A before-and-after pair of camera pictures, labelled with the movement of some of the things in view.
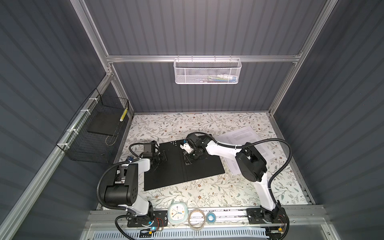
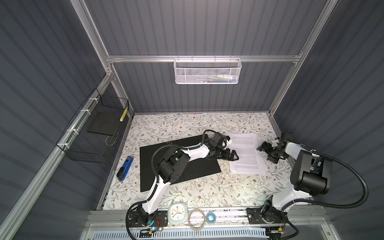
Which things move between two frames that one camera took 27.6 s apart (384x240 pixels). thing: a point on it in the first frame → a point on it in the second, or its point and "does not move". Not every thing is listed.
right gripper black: [189, 161] → [267, 150]
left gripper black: [162, 158] → [226, 157]
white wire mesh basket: [207, 71] does not move
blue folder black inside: [176, 170] does not move
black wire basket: [94, 134] does not move
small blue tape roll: [212, 221] does not move
